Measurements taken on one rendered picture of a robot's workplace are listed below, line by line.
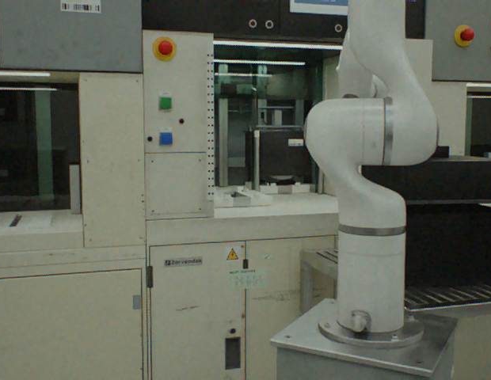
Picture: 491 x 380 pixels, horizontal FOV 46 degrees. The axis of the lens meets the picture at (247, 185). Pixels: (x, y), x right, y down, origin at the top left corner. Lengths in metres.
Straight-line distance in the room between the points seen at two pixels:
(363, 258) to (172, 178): 0.78
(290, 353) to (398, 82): 0.50
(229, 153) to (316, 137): 1.62
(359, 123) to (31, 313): 1.07
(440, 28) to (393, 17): 0.94
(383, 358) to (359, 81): 0.64
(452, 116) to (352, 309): 1.08
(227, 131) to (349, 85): 1.32
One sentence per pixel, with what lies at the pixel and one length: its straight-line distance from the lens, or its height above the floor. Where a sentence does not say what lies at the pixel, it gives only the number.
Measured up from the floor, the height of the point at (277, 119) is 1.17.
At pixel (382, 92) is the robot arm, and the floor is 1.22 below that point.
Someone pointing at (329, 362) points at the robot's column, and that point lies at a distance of 1.02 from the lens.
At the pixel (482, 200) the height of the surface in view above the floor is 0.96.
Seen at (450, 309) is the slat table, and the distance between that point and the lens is 1.30.
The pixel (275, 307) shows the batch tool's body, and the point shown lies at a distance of 1.80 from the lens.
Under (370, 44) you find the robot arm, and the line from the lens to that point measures 1.04.
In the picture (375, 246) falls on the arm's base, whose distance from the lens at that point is 1.02.
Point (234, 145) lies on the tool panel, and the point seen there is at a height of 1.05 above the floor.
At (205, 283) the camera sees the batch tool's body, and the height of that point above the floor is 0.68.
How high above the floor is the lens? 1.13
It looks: 6 degrees down
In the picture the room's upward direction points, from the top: straight up
